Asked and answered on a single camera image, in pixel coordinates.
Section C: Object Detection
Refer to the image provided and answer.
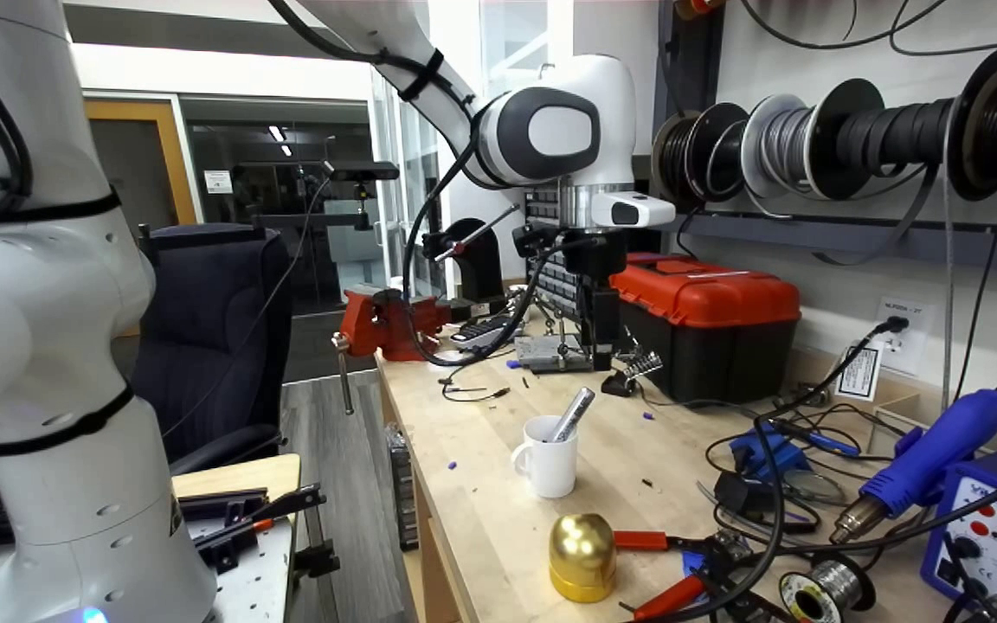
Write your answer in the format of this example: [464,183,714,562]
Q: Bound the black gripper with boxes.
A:
[563,223,638,365]

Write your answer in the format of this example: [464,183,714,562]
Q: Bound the black marker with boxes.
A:
[548,389,598,446]

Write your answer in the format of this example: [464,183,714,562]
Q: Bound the white mug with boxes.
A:
[509,411,580,501]

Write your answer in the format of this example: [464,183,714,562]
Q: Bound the helping hands tool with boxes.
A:
[598,326,668,401]

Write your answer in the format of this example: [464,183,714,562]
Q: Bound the red and black toolbox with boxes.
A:
[607,251,805,409]

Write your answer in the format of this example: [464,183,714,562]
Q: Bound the grey parts drawer cabinet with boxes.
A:
[522,180,619,329]

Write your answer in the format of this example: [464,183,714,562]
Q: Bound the red bench vise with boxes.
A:
[328,286,453,420]

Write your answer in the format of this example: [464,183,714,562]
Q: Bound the blue connector clip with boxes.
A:
[728,426,812,489]

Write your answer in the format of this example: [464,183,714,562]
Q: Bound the gold metal dome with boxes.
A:
[548,508,619,608]

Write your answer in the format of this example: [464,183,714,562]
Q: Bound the long black tubing spool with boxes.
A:
[805,75,959,204]

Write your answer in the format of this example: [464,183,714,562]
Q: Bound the blue hot air gun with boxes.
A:
[827,389,997,548]

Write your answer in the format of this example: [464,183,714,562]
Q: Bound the black office chair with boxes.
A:
[130,223,294,479]

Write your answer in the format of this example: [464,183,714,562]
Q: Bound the black bar clamp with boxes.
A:
[175,481,328,579]

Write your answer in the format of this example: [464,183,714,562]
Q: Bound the wooden side table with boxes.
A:
[168,449,308,623]

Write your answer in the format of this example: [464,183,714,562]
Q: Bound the small black wire spool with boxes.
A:
[651,111,714,214]

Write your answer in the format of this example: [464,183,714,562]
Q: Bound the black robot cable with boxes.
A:
[265,0,562,372]

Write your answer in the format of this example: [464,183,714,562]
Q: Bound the black power cable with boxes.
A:
[634,316,915,623]

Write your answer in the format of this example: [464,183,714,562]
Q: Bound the white wire spool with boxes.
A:
[739,89,816,201]

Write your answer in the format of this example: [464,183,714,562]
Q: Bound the red handled pliers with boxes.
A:
[610,526,756,623]

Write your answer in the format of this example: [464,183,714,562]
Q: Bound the black camera stand bar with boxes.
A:
[286,161,406,191]

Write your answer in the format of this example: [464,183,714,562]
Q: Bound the white wall outlet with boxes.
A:
[872,297,931,373]

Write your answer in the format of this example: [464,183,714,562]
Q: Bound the solder wire spool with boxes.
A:
[774,554,880,623]

